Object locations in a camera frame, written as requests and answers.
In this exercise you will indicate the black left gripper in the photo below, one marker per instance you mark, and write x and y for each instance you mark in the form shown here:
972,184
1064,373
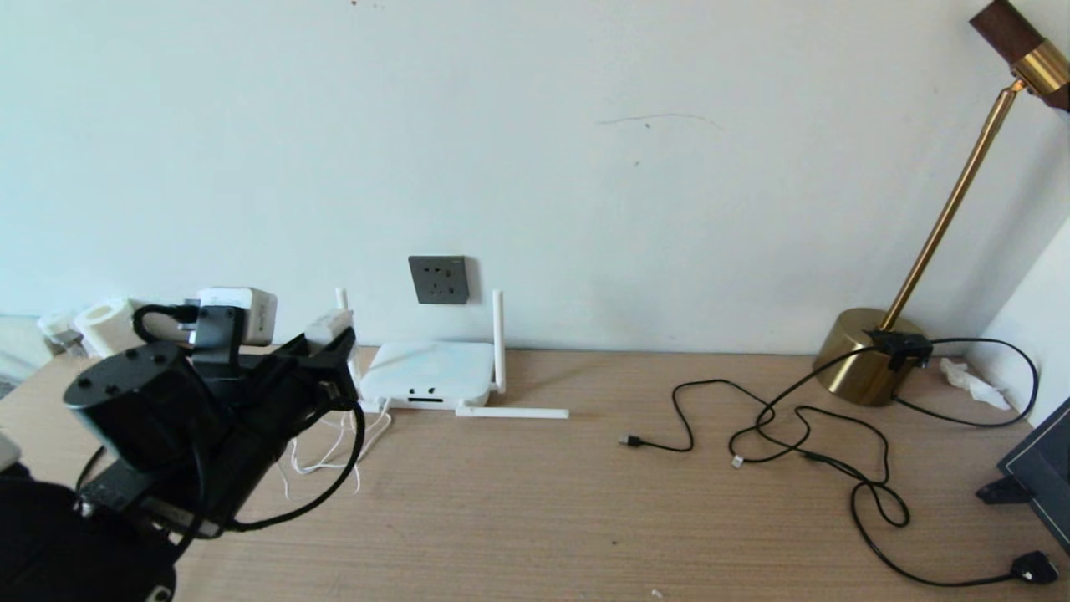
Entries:
292,393

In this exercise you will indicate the white power adapter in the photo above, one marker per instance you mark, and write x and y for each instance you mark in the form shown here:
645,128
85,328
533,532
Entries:
328,324

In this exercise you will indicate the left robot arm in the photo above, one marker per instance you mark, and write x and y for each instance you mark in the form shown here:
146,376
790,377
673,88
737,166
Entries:
134,410

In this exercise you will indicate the white router with four antennas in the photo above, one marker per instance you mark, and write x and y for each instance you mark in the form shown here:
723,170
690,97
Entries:
430,372

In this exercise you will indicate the white toilet paper roll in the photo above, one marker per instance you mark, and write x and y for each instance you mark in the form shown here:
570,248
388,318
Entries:
100,326

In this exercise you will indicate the small clear jar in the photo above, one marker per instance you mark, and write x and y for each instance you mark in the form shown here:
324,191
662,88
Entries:
58,328

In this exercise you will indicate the brass desk lamp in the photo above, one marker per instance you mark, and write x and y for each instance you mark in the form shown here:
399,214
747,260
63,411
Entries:
857,355

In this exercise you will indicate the crumpled white tissue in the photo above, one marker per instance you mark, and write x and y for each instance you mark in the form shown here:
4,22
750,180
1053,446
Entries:
971,385

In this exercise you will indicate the black clip stand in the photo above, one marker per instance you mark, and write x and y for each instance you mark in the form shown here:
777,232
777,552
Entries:
1001,490

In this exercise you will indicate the dark teal patterned board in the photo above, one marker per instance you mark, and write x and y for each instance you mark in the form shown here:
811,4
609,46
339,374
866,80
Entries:
1045,477

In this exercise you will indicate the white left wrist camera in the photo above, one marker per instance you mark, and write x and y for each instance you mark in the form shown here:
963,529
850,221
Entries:
251,313

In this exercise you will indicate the grey wall socket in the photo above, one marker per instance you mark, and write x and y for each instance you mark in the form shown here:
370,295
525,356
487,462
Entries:
439,282

